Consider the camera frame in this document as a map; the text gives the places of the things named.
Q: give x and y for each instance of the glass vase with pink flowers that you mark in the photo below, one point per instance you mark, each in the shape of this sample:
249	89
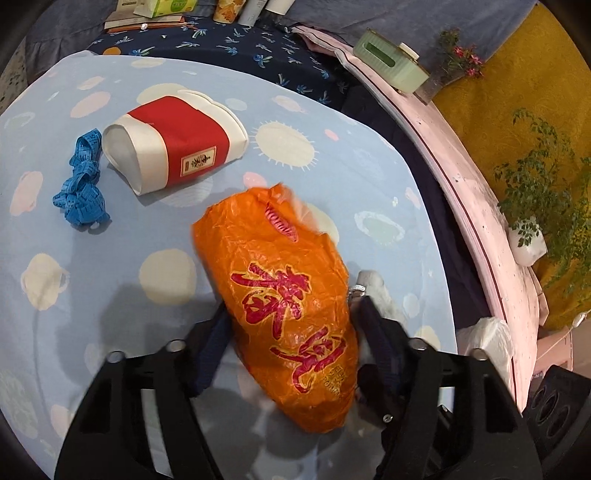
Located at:
455	55

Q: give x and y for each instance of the pink cloth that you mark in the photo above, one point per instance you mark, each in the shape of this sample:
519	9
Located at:
443	157

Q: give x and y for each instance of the blue measuring tape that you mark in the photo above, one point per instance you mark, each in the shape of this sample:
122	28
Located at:
81	184

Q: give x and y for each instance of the yellow backdrop cloth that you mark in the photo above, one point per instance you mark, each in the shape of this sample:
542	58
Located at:
521	83

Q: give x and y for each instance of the blue backdrop cloth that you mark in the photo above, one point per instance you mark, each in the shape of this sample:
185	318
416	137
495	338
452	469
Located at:
351	14

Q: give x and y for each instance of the red and white paper box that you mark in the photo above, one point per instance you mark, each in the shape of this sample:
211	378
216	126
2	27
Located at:
184	138

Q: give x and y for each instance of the orange patterned can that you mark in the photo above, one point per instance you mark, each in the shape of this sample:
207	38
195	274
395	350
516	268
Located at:
227	10

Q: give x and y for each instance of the orange plastic bag red print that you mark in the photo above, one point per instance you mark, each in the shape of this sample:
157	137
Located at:
286	300

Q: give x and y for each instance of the crumpled white tissue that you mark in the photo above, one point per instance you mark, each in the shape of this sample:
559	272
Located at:
376	282

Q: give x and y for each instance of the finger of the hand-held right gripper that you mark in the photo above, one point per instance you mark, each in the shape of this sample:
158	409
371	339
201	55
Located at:
378	397

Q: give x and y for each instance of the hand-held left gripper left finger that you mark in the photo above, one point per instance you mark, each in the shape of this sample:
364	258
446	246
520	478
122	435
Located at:
212	344

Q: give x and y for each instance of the pale green tissue box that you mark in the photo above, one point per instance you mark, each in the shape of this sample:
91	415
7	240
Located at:
392	62

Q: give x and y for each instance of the navy printed cloth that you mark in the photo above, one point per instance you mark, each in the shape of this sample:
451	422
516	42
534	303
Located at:
221	46

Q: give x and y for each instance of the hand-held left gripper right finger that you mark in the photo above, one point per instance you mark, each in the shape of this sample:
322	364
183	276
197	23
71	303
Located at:
376	327

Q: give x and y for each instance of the trash bin with white liner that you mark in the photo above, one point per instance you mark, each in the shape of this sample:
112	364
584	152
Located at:
489	341

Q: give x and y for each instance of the green tissue pack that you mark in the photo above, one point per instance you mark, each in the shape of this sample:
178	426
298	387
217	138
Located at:
166	6

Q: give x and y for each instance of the green plant in white pot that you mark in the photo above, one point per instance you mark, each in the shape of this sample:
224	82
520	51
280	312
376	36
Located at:
526	240

